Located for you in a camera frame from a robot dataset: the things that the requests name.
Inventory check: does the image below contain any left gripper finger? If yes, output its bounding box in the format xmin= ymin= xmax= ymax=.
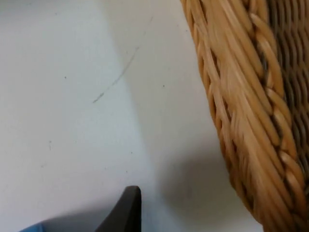
xmin=96 ymin=185 xmax=142 ymax=232

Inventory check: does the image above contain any blue cube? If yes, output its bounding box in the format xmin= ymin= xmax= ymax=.
xmin=17 ymin=222 xmax=45 ymax=232

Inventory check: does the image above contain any pale brown wicker basket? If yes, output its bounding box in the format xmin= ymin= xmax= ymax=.
xmin=180 ymin=0 xmax=309 ymax=232

